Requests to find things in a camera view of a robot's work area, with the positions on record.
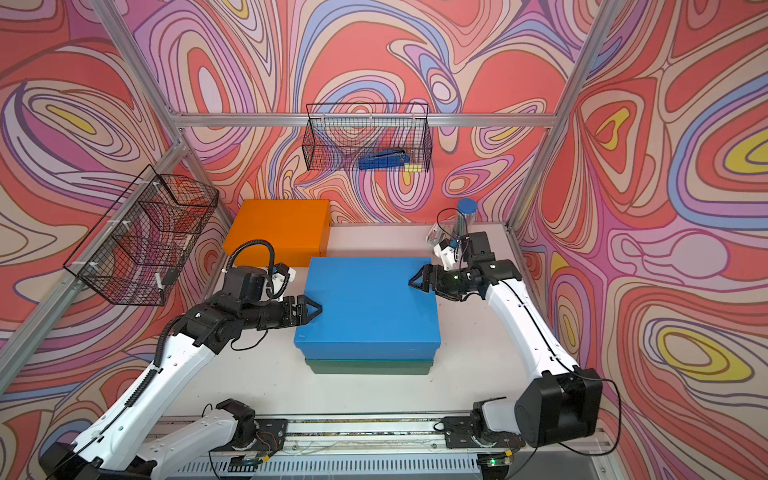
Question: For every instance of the aluminium frame post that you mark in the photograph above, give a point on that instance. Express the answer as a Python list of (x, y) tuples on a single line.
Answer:
[(606, 15), (123, 39)]

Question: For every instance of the aluminium frame left post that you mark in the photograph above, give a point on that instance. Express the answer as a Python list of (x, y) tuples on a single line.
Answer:
[(123, 39)]

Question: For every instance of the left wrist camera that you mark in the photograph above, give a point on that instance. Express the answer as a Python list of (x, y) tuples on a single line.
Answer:
[(255, 285)]

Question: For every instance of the orange shoebox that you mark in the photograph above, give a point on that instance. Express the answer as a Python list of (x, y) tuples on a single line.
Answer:
[(298, 230)]

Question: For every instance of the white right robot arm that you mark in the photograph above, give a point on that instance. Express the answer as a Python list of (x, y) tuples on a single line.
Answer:
[(562, 400)]

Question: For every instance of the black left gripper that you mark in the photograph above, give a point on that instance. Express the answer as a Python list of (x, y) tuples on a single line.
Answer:
[(301, 317)]

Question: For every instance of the aluminium frame horizontal bar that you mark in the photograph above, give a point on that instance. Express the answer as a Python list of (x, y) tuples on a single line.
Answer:
[(183, 120)]

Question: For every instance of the aluminium frame right post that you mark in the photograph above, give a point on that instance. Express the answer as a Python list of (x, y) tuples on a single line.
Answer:
[(606, 15)]

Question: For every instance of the clear jar blue lid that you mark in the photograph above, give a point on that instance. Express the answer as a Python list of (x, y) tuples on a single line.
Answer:
[(452, 224)]

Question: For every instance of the black wire basket back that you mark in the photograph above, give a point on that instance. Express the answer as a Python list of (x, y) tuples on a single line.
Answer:
[(336, 145)]

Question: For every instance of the blue tool in basket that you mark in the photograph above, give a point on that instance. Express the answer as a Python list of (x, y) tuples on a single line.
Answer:
[(384, 159)]

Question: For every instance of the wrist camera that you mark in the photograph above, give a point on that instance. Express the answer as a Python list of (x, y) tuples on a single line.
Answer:
[(255, 285), (467, 250)]

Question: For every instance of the black wire basket left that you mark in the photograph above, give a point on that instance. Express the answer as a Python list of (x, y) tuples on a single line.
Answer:
[(142, 259)]

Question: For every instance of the aluminium frame left diagonal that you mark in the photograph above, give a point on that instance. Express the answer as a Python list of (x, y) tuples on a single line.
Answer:
[(23, 343)]

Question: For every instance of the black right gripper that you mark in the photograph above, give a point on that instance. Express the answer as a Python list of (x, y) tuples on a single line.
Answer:
[(427, 271)]

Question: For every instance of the black wire basket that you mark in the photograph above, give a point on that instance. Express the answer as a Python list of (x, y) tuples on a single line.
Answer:
[(142, 259), (336, 145)]

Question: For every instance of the yellow block in basket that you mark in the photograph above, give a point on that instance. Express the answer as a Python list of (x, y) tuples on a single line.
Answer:
[(412, 168)]

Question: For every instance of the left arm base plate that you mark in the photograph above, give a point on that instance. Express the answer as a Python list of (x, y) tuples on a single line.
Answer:
[(263, 435)]

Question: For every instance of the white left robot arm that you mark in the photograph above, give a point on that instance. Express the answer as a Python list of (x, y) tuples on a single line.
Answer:
[(115, 445)]

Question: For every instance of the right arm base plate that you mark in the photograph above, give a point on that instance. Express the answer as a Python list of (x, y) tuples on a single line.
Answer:
[(465, 432)]

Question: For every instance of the aluminium front rail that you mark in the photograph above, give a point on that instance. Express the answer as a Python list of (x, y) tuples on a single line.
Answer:
[(378, 445)]

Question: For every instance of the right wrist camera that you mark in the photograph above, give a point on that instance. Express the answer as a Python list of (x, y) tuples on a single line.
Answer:
[(467, 250)]

